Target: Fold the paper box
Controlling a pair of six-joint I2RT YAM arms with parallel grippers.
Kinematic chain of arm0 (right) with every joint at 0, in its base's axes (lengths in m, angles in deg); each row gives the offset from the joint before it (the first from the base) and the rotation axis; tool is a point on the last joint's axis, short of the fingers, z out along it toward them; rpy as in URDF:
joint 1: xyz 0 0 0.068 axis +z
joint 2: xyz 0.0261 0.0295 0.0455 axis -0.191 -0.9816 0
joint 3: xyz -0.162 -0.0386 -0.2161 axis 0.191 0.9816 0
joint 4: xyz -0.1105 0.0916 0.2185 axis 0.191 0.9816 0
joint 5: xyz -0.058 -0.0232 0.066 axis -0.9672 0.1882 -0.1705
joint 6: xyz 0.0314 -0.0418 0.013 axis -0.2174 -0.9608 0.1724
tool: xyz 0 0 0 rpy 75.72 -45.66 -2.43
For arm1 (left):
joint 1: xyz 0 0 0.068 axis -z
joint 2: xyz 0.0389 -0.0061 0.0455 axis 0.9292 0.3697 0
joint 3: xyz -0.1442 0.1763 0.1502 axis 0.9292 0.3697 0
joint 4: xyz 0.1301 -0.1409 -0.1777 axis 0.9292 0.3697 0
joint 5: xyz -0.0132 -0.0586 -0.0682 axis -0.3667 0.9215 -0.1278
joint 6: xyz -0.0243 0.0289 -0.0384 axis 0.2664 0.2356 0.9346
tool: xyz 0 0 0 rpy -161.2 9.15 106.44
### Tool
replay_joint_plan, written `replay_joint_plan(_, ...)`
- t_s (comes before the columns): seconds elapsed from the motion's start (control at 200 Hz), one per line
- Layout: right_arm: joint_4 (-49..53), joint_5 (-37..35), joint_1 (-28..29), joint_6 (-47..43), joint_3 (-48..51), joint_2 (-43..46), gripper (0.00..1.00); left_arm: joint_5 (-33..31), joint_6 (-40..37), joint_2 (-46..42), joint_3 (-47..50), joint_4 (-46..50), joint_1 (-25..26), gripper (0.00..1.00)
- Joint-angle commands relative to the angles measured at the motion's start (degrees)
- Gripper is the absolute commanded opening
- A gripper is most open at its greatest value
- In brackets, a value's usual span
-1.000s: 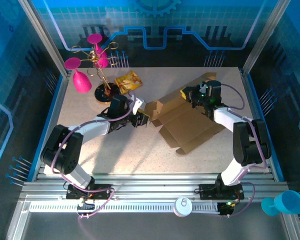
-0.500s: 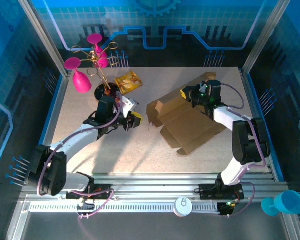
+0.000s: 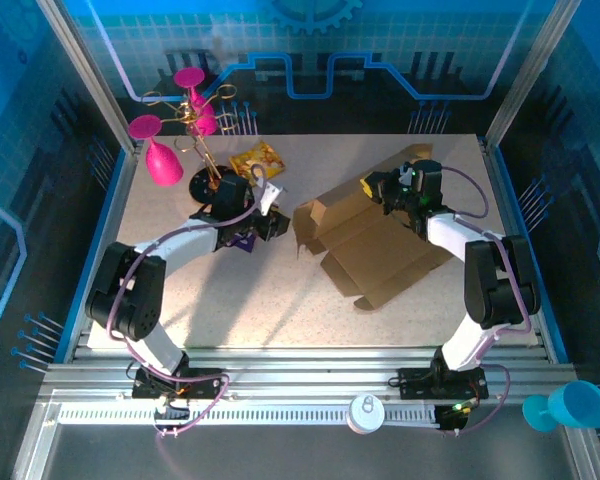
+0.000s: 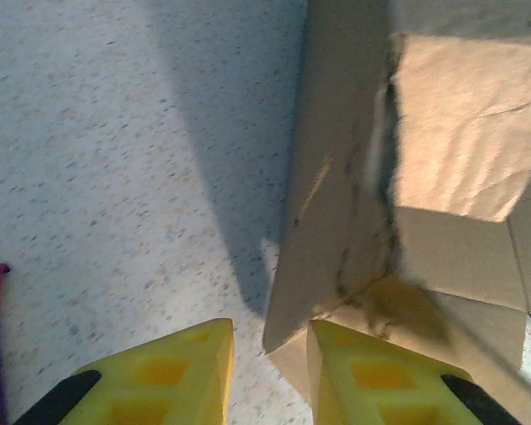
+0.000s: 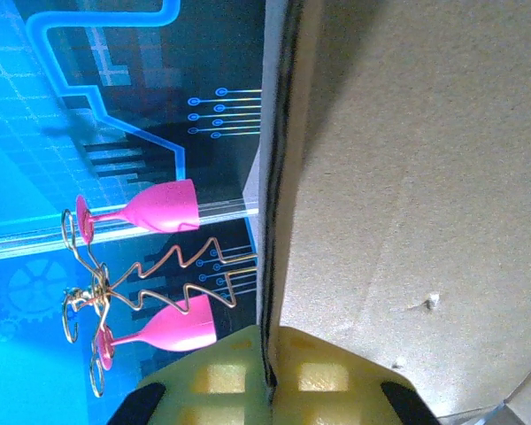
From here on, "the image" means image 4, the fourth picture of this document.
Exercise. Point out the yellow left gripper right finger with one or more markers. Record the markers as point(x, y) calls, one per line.
point(332, 380)

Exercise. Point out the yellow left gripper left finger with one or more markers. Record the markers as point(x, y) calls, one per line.
point(203, 354)

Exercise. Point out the brown cardboard box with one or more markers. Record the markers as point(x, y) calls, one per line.
point(447, 133)

